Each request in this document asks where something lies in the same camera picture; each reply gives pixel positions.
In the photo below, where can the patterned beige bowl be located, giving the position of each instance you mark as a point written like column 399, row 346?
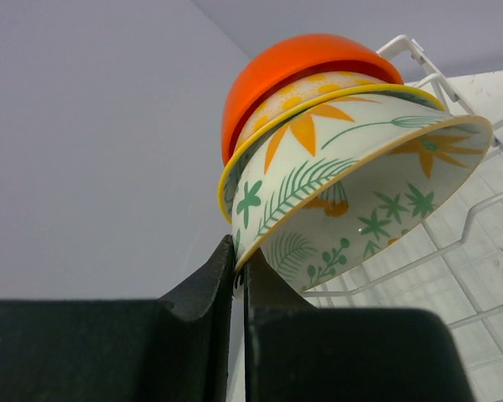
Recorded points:
column 342, row 181

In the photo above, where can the white wire dish rack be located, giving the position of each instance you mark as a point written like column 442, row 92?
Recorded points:
column 452, row 264

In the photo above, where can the back orange bowl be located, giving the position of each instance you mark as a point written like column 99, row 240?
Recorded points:
column 290, row 60

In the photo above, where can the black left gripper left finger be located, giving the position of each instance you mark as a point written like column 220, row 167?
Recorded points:
column 174, row 348

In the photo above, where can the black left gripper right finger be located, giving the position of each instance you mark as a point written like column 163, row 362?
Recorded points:
column 297, row 352

